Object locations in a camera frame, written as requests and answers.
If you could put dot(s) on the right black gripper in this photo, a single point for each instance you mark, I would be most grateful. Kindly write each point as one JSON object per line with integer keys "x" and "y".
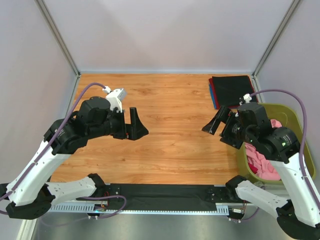
{"x": 228, "y": 128}

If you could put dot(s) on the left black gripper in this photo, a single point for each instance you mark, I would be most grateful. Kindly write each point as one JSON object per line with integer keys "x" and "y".
{"x": 120, "y": 125}

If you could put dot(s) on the pink t-shirt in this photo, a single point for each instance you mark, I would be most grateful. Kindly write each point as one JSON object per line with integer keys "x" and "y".
{"x": 259, "y": 165}

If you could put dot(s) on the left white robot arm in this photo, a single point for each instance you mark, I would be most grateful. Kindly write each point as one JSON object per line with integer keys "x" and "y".
{"x": 31, "y": 195}

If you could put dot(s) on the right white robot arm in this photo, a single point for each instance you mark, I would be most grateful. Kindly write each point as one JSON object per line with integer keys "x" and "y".
{"x": 298, "y": 216}

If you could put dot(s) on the folded blue t-shirt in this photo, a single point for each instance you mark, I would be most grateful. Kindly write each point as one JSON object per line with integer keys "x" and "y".
{"x": 212, "y": 96}

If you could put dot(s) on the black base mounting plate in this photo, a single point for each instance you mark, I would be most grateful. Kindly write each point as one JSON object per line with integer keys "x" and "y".
{"x": 169, "y": 197}

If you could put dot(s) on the olive green plastic bin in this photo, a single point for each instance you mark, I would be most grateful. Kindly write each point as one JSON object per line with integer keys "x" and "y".
{"x": 288, "y": 118}

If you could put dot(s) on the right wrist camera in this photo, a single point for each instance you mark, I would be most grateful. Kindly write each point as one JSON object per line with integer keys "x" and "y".
{"x": 245, "y": 99}

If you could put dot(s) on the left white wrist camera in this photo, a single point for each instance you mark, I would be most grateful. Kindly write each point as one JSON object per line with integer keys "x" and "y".
{"x": 115, "y": 98}

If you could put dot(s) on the slotted grey cable duct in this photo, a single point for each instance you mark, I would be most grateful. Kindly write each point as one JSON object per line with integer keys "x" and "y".
{"x": 91, "y": 208}

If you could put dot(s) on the right aluminium frame post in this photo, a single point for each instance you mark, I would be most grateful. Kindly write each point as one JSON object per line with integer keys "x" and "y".
{"x": 294, "y": 5}

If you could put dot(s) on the aluminium frame post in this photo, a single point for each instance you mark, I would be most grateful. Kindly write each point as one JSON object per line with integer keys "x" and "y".
{"x": 294, "y": 5}
{"x": 43, "y": 8}

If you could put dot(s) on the left aluminium frame post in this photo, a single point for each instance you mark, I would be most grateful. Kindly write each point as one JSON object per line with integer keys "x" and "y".
{"x": 43, "y": 8}

